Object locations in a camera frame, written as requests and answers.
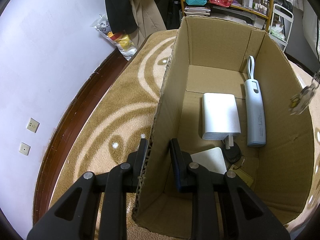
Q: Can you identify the yellow AIMA key tag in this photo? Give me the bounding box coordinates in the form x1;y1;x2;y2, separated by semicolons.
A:
229;164;254;187

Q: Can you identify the black car key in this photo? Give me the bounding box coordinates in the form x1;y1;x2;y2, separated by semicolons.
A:
222;142;245;166

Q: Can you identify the white square charger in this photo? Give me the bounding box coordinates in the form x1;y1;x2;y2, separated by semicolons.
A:
191;147;227;174

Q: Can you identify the grey white power bank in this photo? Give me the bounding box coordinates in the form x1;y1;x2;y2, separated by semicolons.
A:
244;55;266;147

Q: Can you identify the white power adapter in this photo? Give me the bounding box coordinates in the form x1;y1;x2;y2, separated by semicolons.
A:
202;93;241;150

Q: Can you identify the cardboard box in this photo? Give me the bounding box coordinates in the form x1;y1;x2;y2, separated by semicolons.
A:
132;17;319;238

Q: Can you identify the beige brown patterned carpet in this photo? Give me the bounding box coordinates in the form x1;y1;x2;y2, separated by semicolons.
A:
49;30;319;239

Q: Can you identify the plastic bag with toys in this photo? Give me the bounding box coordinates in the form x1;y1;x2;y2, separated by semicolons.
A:
90;14;137;61

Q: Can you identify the white metal cart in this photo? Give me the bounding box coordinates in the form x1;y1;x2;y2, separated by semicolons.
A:
268;3;294;52

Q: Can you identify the wooden bookshelf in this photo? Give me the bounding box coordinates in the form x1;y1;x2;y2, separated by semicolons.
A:
180;0;274;29

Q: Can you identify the black hanging coat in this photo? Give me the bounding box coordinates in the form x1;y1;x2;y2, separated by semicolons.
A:
105;0;138;34

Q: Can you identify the beige trench coat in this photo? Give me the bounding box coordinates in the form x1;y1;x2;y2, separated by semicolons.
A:
130;0;166;49

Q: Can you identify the stack of books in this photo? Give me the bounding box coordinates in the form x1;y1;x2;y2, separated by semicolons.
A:
184;7;211;16

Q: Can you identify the lower wall socket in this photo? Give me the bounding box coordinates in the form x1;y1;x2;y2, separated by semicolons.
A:
19;142;31;155

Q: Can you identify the wall socket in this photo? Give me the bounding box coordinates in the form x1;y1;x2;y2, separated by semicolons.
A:
19;142;31;155
27;118;40;133

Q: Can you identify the upper wall socket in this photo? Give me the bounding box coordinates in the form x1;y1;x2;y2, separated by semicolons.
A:
27;118;40;133

